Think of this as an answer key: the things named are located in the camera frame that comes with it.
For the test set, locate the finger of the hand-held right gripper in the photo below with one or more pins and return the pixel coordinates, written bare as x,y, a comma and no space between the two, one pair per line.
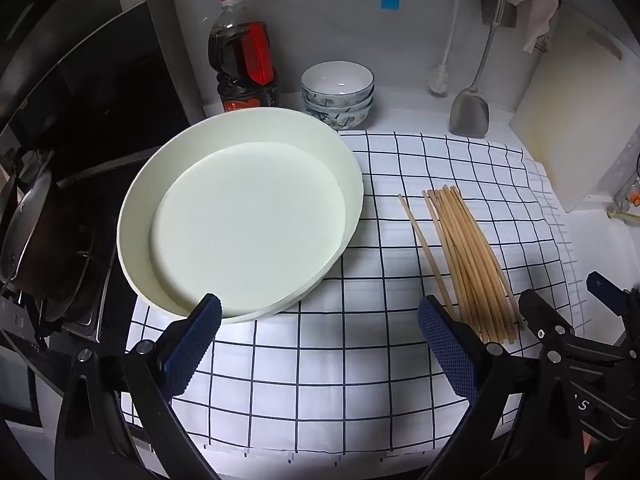
605,287
537,312

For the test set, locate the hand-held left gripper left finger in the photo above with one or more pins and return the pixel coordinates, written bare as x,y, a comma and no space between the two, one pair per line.
192,350

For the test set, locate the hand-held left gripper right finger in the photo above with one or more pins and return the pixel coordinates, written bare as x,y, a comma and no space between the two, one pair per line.
447,355

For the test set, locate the bundle of wooden chopsticks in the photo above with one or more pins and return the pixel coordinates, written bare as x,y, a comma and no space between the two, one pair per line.
470,260

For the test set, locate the round white tray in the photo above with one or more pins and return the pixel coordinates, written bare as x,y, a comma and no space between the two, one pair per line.
250,210

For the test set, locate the grey valve with orange knob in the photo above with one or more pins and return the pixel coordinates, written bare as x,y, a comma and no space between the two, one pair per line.
631,195

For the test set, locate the black gas stove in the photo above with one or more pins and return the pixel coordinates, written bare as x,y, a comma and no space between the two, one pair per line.
75,320

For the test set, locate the white grid-checked cloth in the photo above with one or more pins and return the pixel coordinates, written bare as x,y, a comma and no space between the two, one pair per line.
325,360

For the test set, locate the white cutting board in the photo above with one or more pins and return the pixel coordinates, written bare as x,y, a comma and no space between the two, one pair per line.
575,125

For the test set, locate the metal pot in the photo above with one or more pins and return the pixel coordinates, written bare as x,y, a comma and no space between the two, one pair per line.
35,220

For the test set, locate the metal spatula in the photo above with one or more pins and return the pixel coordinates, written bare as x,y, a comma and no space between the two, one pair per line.
469,112

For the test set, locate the beige hanging rag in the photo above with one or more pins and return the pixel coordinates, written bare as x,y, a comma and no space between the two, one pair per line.
537,10

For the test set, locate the dark sauce bottle red label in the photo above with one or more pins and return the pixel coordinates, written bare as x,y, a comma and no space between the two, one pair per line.
240,60

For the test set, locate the black range hood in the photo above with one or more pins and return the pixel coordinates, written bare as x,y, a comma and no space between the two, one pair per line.
90,70

